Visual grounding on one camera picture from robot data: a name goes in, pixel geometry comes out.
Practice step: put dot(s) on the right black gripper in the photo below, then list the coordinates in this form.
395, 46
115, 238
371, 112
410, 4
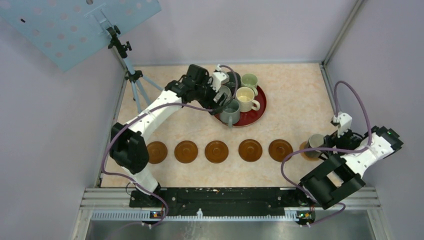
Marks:
332, 139

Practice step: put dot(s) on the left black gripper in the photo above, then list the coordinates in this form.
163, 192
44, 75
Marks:
210, 103

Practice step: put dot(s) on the black cup white inside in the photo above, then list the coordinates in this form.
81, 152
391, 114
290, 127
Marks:
314, 141

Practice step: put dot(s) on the striped white grey cup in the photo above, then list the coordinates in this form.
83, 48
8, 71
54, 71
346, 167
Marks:
224, 95

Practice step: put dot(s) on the light woven coaster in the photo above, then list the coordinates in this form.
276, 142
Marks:
303, 154

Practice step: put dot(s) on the brown wooden coaster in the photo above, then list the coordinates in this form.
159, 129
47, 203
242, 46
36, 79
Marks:
278, 149
186, 152
157, 152
216, 151
250, 150

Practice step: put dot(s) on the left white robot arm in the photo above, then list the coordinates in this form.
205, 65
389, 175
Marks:
127, 145

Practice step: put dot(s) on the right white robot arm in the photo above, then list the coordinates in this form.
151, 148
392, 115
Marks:
340, 174

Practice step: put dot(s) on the dark green cup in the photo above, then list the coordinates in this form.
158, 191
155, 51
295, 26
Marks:
234, 80

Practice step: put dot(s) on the light green cup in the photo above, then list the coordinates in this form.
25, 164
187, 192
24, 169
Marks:
251, 81

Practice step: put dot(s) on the grey blue mug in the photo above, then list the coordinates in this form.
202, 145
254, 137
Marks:
231, 114

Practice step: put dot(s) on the cream yellow mug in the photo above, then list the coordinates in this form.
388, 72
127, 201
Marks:
246, 99

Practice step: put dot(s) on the red round tray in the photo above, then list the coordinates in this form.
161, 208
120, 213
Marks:
248, 118

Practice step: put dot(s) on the light blue tripod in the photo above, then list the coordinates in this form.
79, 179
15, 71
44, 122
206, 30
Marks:
132, 75

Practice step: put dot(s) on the blue perforated board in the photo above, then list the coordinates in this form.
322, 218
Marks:
69, 31

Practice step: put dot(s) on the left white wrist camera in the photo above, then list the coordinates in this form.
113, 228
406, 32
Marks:
219, 78

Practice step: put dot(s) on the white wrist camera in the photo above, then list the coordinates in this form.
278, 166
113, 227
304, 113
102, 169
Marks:
219, 78
343, 122

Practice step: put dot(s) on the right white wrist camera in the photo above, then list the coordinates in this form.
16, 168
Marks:
343, 122

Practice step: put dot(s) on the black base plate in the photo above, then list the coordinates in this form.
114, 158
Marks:
222, 201

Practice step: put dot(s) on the aluminium frame rail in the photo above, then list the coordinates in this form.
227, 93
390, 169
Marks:
105, 214

